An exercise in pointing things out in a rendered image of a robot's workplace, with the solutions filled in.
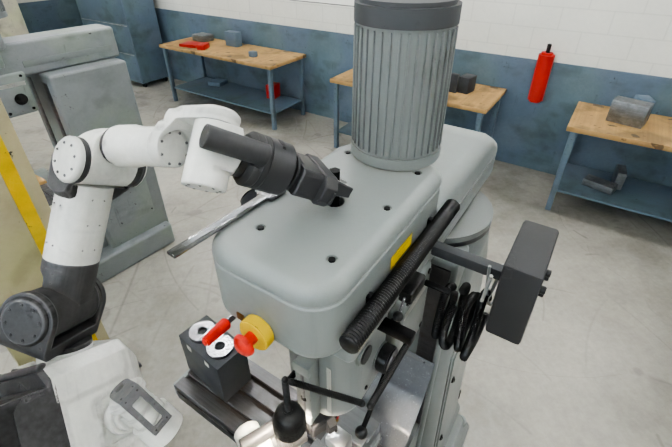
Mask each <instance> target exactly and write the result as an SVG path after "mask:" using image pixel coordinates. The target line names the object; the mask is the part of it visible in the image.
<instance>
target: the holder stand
mask: <svg viewBox="0 0 672 447"><path fill-rule="evenodd" d="M216 324H217V323H216V322H215V321H214V320H212V319H211V318H210V317H209V316H207V315H206V316H204V317H203V318H201V319H200V320H199V321H197V322H196V323H195V324H193V325H192V326H191V327H189V328H188V329H186V330H185V331H184V332H182V333H181V334H180V335H179V338H180V341H181V345H182V348H183V351H184V354H185V357H186V361H187V364H188V367H189V368H190V369H191V370H192V371H193V372H194V373H195V374H196V375H197V376H198V377H199V378H200V379H201V380H202V381H203V382H204V383H205V384H206V385H207V386H208V387H209V388H210V389H211V390H212V391H214V392H215V393H216V394H217V395H218V396H219V397H220V398H221V399H222V400H223V401H224V402H225V403H226V402H227V401H228V400H229V399H230V398H231V397H232V396H233V395H234V394H235V393H237V392H238V391H239V390H240V389H241V388H242V387H243V386H244V385H245V384H246V383H247V382H248V381H249V380H251V374H250V369H249V363H248V358H247V357H246V356H243V355H241V354H240V353H238V352H237V350H236V349H235V347H234V343H233V339H234V337H233V336H232V335H231V334H230V333H228V332H227V331H226V332H225V333H224V334H223V335H222V336H220V337H219V338H218V339H217V340H216V341H214V342H213V343H212V344H211V345H210V346H205V345H204V344H203V343H202V337H203V336H204V335H205V334H206V333H207V332H208V331H209V330H210V329H212V328H213V327H214V326H215V325H216Z"/></svg>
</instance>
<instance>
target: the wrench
mask: <svg viewBox="0 0 672 447"><path fill-rule="evenodd" d="M285 193H286V190H285V191H284V192H282V193H281V194H279V195H274V194H272V195H270V194H268V193H266V192H263V191H259V192H257V193H256V194H257V196H256V197H255V198H253V199H252V200H250V201H248V202H247V203H245V204H243V205H242V206H240V207H238V208H237V209H235V210H233V211H232V212H230V213H229V214H227V215H225V216H224V217H222V218H220V219H219V220H217V221H215V222H214V223H212V224H211V225H209V226H207V227H206V228H204V229H202V230H201V231H199V232H197V233H196V234H194V235H193V236H191V237H189V238H188V239H186V240H184V241H183V242H181V243H179V244H178V245H176V246H174V247H173V248H171V249H170V250H168V251H167V254H168V255H169V256H171V257H172V258H174V259H176V258H177V257H179V256H180V255H182V254H184V253H185V252H187V251H188V250H190V249H191V248H193V247H195V246H196V245H198V244H199V243H201V242H202V241H204V240H206V239H207V238H209V237H210V236H212V235H213V234H215V233H217V232H218V231H220V230H221V229H223V228H225V227H226V226H228V225H229V224H231V223H232V222H234V221H236V220H237V219H239V218H240V217H242V216H243V215H245V214H247V213H248V212H250V211H251V210H253V209H254V208H256V207H258V206H259V205H261V204H262V203H264V202H265V201H267V200H268V201H271V202H272V201H274V200H275V199H277V198H279V197H281V196H282V195H284V194H285Z"/></svg>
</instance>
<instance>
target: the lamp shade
mask: <svg viewBox="0 0 672 447"><path fill-rule="evenodd" d="M272 425H273V431H274V434H275V436H276V438H277V439H278V440H279V441H281V442H283V443H293V442H296V441H298V440H299V439H300V438H301V437H302V436H303V435H304V433H305V431H306V428H307V421H306V413H305V411H304V409H303V408H302V406H301V405H300V404H299V403H298V402H296V401H294V400H291V411H290V412H288V413H287V412H286V411H285V407H284V401H283V402H281V403H280V404H279V405H278V406H277V408H276V410H275V412H274V414H273V417H272Z"/></svg>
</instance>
